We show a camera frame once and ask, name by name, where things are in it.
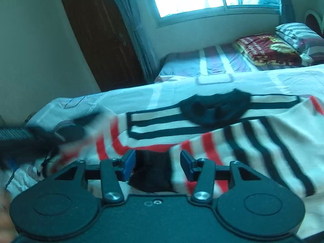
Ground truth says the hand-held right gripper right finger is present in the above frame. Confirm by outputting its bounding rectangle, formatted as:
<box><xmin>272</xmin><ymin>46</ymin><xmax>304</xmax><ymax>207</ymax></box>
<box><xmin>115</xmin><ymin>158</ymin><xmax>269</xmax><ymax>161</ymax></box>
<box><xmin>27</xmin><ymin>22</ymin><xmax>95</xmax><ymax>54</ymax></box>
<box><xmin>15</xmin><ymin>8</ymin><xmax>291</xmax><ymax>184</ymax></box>
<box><xmin>180</xmin><ymin>149</ymin><xmax>265</xmax><ymax>205</ymax></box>

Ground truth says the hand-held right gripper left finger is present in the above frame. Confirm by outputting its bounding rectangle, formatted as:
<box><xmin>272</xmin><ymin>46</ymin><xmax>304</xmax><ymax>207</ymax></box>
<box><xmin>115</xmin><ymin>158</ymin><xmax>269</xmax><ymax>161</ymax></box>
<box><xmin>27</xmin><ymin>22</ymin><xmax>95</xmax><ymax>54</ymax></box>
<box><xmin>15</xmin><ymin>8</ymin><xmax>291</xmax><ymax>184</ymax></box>
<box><xmin>54</xmin><ymin>149</ymin><xmax>136</xmax><ymax>205</ymax></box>

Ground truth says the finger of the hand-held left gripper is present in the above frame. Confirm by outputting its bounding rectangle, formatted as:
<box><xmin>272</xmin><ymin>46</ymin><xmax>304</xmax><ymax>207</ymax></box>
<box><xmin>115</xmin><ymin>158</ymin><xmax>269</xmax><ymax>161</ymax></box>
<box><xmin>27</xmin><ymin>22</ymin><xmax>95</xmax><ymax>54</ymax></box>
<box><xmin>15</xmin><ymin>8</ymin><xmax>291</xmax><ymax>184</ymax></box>
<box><xmin>72</xmin><ymin>112</ymin><xmax>102</xmax><ymax>128</ymax></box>

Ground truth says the red black striped white sweater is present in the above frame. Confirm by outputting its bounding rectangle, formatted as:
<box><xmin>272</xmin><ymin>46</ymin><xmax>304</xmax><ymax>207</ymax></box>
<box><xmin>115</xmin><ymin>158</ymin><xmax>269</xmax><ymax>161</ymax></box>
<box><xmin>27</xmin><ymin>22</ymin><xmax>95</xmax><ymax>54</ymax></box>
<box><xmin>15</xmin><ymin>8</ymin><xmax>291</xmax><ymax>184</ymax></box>
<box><xmin>40</xmin><ymin>88</ymin><xmax>324</xmax><ymax>198</ymax></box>

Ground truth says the bed with patterned sheet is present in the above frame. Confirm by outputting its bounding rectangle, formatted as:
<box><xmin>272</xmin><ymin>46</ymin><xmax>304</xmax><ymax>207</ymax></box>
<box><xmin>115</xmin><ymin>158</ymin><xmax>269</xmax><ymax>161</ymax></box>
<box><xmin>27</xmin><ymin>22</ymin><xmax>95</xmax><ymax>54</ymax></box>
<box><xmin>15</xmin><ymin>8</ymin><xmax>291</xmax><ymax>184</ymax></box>
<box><xmin>5</xmin><ymin>64</ymin><xmax>324</xmax><ymax>241</ymax></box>

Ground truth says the dark wooden wardrobe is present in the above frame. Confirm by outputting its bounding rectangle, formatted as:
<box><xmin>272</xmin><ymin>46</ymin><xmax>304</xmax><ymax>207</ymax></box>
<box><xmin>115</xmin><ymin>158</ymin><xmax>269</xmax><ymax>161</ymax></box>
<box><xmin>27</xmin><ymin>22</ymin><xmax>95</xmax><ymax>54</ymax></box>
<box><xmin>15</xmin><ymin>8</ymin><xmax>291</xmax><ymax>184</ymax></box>
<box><xmin>57</xmin><ymin>0</ymin><xmax>148</xmax><ymax>92</ymax></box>

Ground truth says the purple striped bed sheet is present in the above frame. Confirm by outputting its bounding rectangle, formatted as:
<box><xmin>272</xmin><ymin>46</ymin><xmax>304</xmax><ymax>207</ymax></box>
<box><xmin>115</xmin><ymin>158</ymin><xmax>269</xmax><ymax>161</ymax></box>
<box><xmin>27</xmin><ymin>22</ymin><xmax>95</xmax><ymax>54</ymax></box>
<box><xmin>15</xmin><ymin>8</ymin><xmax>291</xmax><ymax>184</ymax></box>
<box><xmin>155</xmin><ymin>43</ymin><xmax>254</xmax><ymax>83</ymax></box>

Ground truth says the long grey striped curtain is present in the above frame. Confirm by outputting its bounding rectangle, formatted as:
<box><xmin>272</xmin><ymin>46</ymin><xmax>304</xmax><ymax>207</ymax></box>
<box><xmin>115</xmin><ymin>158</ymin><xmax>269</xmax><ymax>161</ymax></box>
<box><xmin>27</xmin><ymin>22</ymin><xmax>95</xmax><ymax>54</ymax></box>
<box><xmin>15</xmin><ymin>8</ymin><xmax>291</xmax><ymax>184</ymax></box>
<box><xmin>105</xmin><ymin>0</ymin><xmax>165</xmax><ymax>82</ymax></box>

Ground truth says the red patterned folded blanket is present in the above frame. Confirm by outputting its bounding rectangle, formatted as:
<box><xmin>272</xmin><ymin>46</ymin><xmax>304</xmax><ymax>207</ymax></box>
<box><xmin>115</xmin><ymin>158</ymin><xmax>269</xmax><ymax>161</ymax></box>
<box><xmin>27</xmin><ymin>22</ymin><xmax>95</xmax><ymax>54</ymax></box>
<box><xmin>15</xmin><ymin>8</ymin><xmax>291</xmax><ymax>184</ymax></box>
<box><xmin>232</xmin><ymin>32</ymin><xmax>309</xmax><ymax>67</ymax></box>

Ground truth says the grey striped pillow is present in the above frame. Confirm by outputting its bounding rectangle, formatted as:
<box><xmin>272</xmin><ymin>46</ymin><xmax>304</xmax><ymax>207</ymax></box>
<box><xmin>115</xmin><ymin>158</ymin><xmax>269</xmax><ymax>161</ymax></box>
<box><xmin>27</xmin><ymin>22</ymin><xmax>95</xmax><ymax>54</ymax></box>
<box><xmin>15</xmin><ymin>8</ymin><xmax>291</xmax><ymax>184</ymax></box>
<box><xmin>274</xmin><ymin>22</ymin><xmax>324</xmax><ymax>64</ymax></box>

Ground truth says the white bundle behind window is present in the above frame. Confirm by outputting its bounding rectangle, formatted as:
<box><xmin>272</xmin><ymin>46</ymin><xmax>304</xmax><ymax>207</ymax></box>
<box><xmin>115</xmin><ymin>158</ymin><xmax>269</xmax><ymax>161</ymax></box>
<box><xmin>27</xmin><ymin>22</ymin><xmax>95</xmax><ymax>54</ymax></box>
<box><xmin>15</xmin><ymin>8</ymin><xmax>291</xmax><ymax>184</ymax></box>
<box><xmin>242</xmin><ymin>0</ymin><xmax>280</xmax><ymax>6</ymax></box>

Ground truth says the dark narrow curtain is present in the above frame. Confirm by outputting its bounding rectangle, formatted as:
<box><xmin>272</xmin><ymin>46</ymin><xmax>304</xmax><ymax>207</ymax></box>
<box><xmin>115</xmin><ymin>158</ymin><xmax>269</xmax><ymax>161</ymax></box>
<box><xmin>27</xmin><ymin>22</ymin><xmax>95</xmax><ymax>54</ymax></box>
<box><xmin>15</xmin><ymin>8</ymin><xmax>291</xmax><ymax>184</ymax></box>
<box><xmin>274</xmin><ymin>0</ymin><xmax>295</xmax><ymax>24</ymax></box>

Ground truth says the white framed bed headboard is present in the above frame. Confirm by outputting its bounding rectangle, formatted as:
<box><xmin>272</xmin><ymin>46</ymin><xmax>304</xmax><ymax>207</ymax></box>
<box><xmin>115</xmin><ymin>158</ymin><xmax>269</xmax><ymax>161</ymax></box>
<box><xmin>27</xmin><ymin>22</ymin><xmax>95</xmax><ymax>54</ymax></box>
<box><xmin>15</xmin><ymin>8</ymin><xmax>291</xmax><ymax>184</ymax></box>
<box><xmin>303</xmin><ymin>9</ymin><xmax>324</xmax><ymax>39</ymax></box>

